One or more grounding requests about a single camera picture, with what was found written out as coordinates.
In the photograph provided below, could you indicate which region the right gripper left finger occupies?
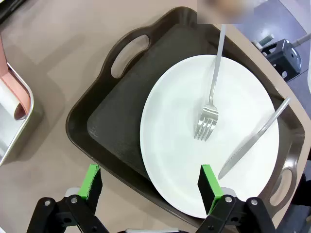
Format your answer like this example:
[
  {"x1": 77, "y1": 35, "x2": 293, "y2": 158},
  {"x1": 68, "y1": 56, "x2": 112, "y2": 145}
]
[{"x1": 26, "y1": 164, "x2": 110, "y2": 233}]

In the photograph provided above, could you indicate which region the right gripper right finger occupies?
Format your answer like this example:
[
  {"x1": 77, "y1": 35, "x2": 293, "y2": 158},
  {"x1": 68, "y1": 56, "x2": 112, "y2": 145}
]
[{"x1": 196, "y1": 164, "x2": 277, "y2": 233}]

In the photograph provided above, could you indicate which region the silver table knife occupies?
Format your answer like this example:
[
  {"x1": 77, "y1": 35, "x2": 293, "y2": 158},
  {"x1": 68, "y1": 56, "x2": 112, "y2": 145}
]
[{"x1": 218, "y1": 97, "x2": 292, "y2": 180}]

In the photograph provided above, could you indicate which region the silver fork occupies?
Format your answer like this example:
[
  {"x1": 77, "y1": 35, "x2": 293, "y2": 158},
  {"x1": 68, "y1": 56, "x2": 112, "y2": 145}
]
[{"x1": 193, "y1": 23, "x2": 227, "y2": 142}]

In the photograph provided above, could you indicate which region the white round plate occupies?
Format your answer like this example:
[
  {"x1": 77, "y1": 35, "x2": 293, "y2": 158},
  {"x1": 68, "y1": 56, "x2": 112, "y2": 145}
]
[{"x1": 139, "y1": 54, "x2": 280, "y2": 219}]

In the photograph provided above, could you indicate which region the dark brown serving tray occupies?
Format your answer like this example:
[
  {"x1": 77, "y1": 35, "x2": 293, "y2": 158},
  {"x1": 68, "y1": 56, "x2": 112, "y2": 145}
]
[{"x1": 65, "y1": 6, "x2": 306, "y2": 229}]

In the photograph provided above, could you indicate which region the rectangular metal container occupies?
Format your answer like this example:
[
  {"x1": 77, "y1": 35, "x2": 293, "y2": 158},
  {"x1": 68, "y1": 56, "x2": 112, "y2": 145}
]
[{"x1": 0, "y1": 62, "x2": 35, "y2": 166}]

